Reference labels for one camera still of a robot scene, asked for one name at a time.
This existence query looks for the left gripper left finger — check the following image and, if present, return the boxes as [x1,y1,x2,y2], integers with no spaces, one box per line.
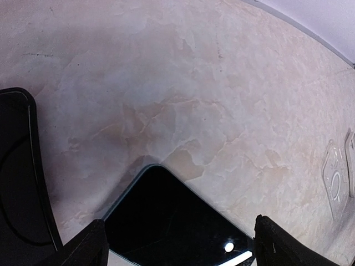
[38,219,109,266]

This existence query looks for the white translucent phone case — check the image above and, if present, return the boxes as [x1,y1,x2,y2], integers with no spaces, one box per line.
[344,128,354,198]

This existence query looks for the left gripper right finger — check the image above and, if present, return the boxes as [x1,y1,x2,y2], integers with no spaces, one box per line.
[253,214,336,266]

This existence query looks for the black phone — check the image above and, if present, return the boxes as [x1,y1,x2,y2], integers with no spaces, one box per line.
[104,164,255,265]
[1,88,63,265]

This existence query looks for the clear phone case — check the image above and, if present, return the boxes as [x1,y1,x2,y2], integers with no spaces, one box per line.
[321,139,349,221]

